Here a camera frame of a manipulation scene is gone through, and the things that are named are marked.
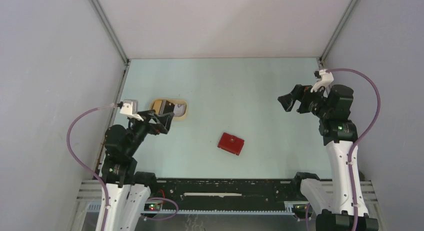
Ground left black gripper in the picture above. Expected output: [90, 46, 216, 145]
[125, 109, 174, 155]

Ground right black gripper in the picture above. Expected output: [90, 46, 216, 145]
[277, 83, 331, 119]

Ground black credit card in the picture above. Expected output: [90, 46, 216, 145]
[160, 100, 175, 115]

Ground red leather card holder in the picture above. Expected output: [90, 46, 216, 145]
[217, 132, 245, 156]

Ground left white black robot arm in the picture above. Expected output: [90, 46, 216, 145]
[97, 110, 174, 231]

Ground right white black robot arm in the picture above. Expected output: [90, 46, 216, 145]
[277, 84, 379, 231]

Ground white grey credit card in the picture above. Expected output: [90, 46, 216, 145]
[173, 103, 187, 118]

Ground beige oval tray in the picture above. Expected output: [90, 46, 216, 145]
[149, 98, 188, 121]

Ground left controller board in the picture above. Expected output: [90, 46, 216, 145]
[144, 203, 162, 212]

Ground controller board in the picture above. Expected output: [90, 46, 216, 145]
[144, 203, 162, 212]
[292, 204, 308, 213]

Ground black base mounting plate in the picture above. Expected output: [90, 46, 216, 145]
[153, 178, 307, 211]

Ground right controller board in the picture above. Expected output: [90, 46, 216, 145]
[292, 204, 308, 213]

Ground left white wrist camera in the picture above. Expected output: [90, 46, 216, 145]
[119, 99, 145, 121]

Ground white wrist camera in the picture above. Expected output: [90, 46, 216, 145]
[119, 99, 145, 121]
[310, 69, 334, 93]

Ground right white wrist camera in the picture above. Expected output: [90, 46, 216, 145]
[310, 69, 334, 93]

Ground aluminium frame rail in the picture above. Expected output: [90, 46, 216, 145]
[76, 180, 378, 204]

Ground white cable duct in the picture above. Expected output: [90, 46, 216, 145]
[177, 205, 295, 216]

